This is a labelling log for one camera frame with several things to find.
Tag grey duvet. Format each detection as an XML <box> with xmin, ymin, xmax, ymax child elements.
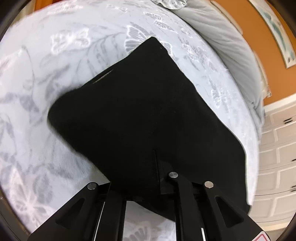
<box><xmin>151</xmin><ymin>0</ymin><xmax>265</xmax><ymax>130</ymax></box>

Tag black pants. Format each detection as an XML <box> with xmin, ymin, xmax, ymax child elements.
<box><xmin>48</xmin><ymin>37</ymin><xmax>250</xmax><ymax>212</ymax></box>

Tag white wardrobe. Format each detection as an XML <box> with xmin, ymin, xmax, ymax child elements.
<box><xmin>250</xmin><ymin>101</ymin><xmax>295</xmax><ymax>231</ymax></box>

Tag cream padded headboard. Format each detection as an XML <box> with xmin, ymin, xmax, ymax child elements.
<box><xmin>210</xmin><ymin>0</ymin><xmax>273</xmax><ymax>98</ymax></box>

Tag butterfly print bed sheet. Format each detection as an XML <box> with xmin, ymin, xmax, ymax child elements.
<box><xmin>1</xmin><ymin>1</ymin><xmax>258</xmax><ymax>232</ymax></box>

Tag framed wall painting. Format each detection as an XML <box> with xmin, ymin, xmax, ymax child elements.
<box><xmin>249</xmin><ymin>0</ymin><xmax>295</xmax><ymax>69</ymax></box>

